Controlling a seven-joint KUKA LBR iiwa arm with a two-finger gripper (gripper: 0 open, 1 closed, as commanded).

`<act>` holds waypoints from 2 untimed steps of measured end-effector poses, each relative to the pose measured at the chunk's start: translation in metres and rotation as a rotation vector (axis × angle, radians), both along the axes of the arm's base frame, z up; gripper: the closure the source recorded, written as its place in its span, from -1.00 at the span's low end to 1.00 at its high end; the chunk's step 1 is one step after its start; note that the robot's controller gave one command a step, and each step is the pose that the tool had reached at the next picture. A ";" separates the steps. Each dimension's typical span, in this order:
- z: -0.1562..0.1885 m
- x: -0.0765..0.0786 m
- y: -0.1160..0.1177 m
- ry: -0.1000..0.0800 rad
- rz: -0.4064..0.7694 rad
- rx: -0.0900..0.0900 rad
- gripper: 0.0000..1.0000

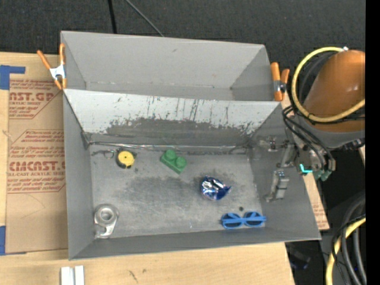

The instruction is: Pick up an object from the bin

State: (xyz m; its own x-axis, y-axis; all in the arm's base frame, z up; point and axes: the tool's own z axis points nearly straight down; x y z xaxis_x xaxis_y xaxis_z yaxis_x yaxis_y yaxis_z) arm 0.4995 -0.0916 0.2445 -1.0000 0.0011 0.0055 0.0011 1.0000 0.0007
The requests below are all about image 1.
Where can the blue crumpled foil packet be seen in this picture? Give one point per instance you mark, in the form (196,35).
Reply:
(214,188)

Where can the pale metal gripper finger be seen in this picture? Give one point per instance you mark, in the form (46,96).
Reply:
(272,144)
(281,184)

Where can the yellow and black tape measure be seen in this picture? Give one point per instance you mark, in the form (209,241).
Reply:
(125,158)

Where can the grey metal bin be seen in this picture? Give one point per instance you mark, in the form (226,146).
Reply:
(166,188)

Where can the green toy brick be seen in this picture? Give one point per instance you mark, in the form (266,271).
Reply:
(173,160)

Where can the brown cardboard board, red print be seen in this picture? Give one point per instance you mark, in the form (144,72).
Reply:
(35,206)

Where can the blue sunglasses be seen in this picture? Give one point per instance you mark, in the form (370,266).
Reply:
(243,220)

